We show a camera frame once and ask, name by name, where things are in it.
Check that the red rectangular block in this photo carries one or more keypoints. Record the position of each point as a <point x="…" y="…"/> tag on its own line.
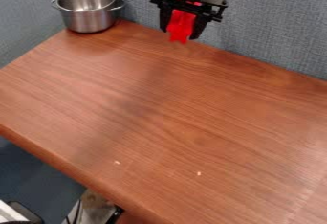
<point x="180" y="26"/>

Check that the stainless steel pot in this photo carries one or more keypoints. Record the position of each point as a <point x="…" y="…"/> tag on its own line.
<point x="88" y="16"/>

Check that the white object at corner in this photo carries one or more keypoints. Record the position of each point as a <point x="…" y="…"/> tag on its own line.
<point x="13" y="213"/>

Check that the metal table leg frame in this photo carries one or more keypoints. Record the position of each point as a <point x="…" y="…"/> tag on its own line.
<point x="93" y="210"/>

